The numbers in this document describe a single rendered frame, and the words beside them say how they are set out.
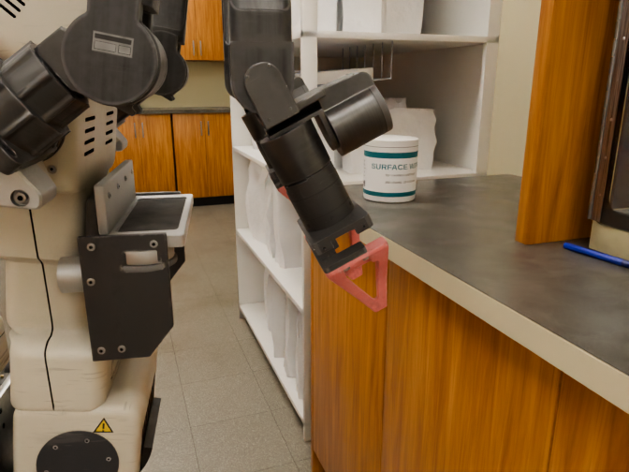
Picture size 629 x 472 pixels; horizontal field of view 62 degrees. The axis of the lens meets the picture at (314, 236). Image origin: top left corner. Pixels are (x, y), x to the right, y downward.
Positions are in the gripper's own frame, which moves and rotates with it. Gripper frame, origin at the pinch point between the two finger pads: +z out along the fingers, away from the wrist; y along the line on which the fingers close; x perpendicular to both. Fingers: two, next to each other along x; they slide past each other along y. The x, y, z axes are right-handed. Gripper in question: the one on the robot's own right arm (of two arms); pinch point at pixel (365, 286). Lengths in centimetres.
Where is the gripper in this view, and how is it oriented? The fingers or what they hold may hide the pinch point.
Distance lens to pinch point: 59.7
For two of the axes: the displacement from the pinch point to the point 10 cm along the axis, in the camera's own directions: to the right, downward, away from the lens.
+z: 4.5, 8.3, 3.2
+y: -1.7, -2.7, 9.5
